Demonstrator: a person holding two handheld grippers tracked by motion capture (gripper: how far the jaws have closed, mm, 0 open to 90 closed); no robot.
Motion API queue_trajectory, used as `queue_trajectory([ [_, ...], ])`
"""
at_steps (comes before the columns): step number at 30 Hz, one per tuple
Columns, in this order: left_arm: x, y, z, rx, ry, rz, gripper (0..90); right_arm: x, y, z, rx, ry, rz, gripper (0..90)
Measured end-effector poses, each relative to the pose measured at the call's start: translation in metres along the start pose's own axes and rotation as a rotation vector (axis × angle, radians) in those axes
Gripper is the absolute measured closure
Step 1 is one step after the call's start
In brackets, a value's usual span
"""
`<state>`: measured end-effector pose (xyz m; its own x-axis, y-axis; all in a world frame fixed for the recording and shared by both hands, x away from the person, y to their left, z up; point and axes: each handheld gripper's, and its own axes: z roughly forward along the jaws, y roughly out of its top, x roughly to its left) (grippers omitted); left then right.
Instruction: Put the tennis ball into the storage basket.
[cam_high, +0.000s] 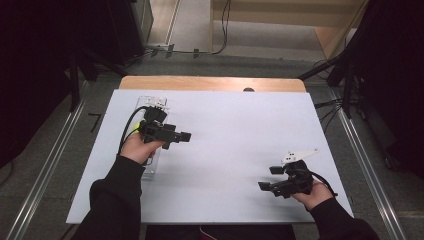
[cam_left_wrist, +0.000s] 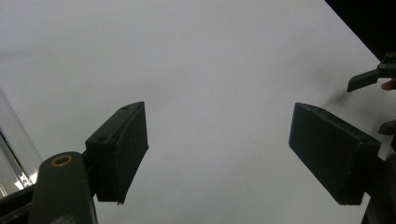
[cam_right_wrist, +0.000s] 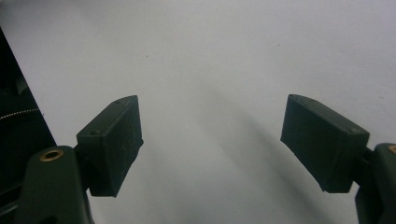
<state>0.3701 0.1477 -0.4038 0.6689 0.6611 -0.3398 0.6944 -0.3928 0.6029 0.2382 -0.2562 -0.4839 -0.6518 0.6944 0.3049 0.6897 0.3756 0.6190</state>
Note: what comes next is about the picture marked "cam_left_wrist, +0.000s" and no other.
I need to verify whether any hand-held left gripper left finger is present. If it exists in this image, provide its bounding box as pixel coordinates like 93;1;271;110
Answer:
85;101;149;205

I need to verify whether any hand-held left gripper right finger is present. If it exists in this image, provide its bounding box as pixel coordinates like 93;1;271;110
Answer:
288;102;381;206

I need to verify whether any clear plastic container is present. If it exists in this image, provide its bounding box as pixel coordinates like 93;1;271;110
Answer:
0;88;43;199

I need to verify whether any white board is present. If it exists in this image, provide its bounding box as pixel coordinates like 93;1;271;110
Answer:
0;0;396;224

